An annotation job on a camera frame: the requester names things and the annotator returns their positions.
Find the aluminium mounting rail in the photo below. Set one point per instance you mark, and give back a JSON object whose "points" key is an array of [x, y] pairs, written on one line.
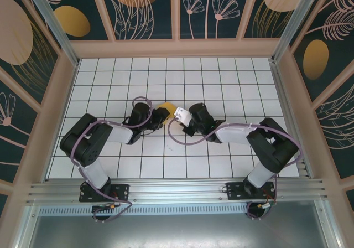
{"points": [[177, 190]]}

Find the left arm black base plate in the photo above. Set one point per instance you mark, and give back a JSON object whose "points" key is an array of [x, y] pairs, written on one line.
{"points": [[121, 192]]}

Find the yellow paper sheet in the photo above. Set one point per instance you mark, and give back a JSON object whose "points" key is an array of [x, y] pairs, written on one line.
{"points": [[170, 105]]}

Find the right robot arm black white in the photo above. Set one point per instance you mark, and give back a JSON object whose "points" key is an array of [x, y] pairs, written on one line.
{"points": [[276, 151]]}

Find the aluminium side rail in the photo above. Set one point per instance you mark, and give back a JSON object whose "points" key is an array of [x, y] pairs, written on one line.
{"points": [[290, 120]]}

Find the aluminium corner post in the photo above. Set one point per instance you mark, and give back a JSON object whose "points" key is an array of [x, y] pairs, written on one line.
{"points": [[55, 26], [293, 23]]}

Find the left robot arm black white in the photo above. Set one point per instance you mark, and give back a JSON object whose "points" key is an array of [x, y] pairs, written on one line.
{"points": [[88, 141]]}

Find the grey metal sheet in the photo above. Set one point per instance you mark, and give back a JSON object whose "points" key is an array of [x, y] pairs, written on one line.
{"points": [[177, 231]]}

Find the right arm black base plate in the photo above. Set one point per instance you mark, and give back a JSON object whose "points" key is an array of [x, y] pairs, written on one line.
{"points": [[235, 192]]}

